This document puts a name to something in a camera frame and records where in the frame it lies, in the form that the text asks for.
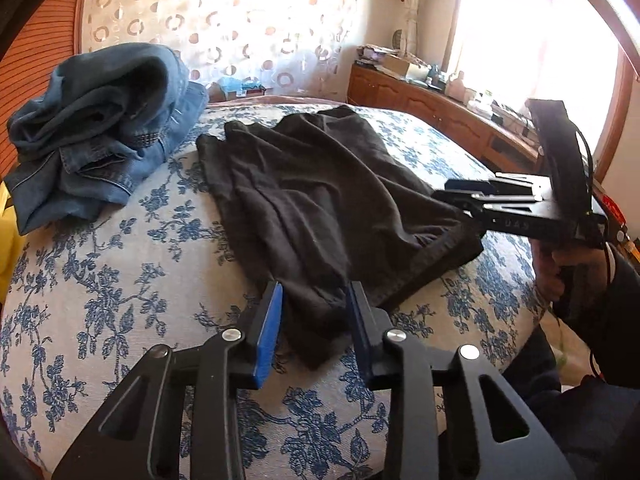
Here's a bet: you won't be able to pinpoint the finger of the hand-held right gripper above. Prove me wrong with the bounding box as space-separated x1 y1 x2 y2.
444 174 544 196
431 190 545 214

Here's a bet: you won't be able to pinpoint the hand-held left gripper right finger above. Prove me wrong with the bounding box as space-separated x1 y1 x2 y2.
345 280 576 480

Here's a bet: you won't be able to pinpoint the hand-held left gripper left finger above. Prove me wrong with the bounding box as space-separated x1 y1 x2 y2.
50 280 286 480

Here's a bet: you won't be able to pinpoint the black pants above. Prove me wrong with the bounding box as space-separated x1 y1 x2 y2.
196 105 485 370

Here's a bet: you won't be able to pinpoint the person's right forearm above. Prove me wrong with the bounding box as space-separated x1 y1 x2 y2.
570 247 640 386

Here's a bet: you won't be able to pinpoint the person's right hand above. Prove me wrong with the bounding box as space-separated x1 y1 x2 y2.
531 237 608 312

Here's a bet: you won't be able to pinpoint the wooden dresser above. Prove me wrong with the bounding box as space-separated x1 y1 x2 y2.
347 62 546 176

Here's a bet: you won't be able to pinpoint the cardboard box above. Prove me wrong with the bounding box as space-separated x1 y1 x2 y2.
380 53 427 78

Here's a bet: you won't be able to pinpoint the blue floral bed sheet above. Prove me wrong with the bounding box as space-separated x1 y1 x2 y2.
0 102 551 480

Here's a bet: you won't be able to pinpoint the bright window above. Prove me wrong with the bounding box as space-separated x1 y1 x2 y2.
445 0 640 151

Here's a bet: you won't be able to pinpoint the blue patterned package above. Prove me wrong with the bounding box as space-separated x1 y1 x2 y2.
219 79 267 102

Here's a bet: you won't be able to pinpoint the person's dark clothed legs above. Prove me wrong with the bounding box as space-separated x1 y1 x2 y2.
502 325 640 480

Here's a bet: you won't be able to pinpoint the blue jeans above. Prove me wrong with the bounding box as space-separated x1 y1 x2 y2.
4 42 210 236

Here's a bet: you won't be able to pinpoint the sheer circle-patterned curtain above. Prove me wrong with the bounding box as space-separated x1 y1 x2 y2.
80 0 416 106

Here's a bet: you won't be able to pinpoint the wooden wardrobe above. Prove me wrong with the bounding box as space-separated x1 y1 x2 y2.
0 0 93 181

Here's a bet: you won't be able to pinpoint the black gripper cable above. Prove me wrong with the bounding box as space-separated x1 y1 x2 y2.
572 127 618 378

